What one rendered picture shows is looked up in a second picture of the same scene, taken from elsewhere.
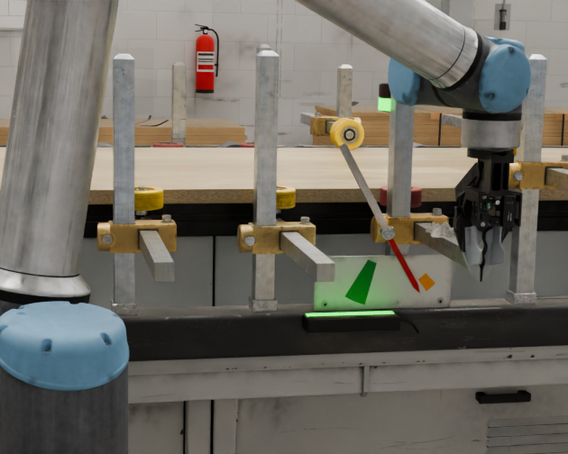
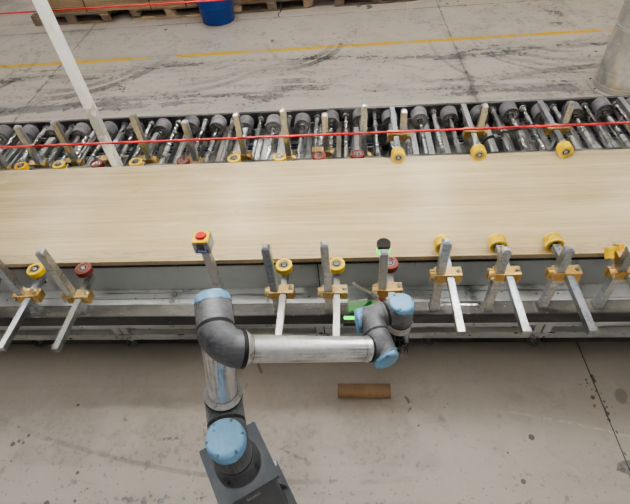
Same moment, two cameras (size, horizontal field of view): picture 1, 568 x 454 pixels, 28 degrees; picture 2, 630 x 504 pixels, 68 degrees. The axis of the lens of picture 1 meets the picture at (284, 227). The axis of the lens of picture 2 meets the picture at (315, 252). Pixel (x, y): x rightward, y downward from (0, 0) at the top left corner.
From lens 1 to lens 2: 1.59 m
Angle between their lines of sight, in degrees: 41
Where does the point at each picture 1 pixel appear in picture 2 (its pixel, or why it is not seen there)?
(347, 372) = not seen: hidden behind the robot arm
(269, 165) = (327, 276)
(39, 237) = (219, 397)
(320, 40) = not seen: outside the picture
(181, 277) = (306, 275)
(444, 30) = (357, 357)
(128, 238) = (275, 295)
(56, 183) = (221, 388)
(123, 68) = (265, 252)
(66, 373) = (224, 462)
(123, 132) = (269, 269)
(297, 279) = (351, 275)
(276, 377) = not seen: hidden behind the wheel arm
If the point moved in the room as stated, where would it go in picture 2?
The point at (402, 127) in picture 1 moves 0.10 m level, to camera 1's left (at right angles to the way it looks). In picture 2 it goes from (383, 265) to (360, 262)
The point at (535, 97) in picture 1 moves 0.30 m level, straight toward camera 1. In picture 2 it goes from (444, 256) to (422, 310)
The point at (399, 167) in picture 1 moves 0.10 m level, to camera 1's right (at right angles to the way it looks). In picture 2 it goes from (382, 276) to (404, 280)
